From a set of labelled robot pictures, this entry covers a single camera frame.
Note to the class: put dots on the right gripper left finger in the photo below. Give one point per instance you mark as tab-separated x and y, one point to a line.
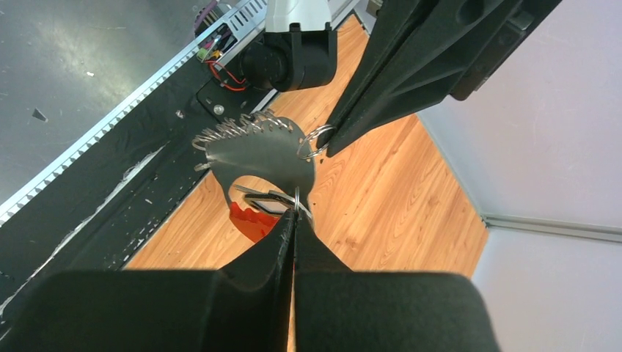
242	306

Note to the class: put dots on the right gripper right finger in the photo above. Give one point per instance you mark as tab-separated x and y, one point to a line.
340	309

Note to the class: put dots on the black tag key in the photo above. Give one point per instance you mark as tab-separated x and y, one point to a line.
275	203

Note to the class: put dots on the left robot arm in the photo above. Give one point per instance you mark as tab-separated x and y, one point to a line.
298	49

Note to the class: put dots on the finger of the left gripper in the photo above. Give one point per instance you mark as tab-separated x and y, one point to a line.
420	52

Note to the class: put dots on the red handled metal key holder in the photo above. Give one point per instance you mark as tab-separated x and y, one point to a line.
261	151

